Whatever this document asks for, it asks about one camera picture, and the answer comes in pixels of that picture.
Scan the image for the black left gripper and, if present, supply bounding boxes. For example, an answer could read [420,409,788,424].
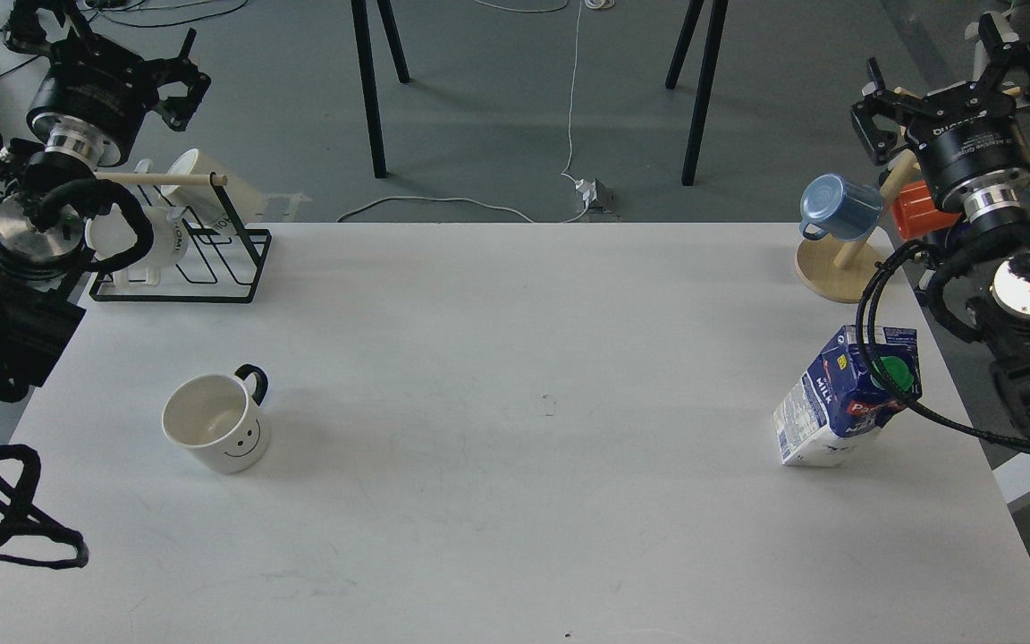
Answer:
[1,0,212,168]

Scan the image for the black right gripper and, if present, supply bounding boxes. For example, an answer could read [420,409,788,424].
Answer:
[851,11,1030,213]

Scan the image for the blue white milk carton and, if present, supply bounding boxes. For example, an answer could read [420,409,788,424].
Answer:
[773,325,905,466]

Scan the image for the white smiley face mug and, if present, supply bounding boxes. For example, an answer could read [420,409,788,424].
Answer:
[161,364,273,474]

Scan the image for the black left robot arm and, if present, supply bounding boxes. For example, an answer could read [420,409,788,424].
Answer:
[0,1,211,401]

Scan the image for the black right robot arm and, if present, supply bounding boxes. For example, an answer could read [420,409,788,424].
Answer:
[850,11,1030,455]

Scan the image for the orange mug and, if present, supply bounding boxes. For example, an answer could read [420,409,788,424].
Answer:
[891,180,961,242]

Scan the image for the white mug on rack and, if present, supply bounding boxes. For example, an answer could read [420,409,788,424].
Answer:
[85,207,190,286]

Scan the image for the blue mug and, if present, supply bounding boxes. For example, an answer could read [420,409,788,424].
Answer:
[798,173,883,243]

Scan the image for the cream mug on rack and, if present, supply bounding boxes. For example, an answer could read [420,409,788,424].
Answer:
[159,149,265,235]

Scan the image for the wooden mug tree stand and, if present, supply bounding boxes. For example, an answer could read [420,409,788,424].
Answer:
[794,84,1022,304]

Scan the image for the black table legs right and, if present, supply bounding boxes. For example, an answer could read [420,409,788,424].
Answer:
[663,1,730,187]

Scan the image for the black table legs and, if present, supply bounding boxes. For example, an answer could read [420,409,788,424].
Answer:
[350,0,411,179]
[663,1,730,187]

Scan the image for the black table legs left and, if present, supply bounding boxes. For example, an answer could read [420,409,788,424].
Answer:
[350,0,411,179]

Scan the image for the white power adapter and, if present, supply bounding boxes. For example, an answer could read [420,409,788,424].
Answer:
[575,179,617,215]

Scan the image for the black wire cup rack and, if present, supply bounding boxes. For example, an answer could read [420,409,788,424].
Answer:
[89,160,273,304]

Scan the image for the white power cable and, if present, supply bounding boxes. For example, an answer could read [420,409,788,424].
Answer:
[336,0,616,224]

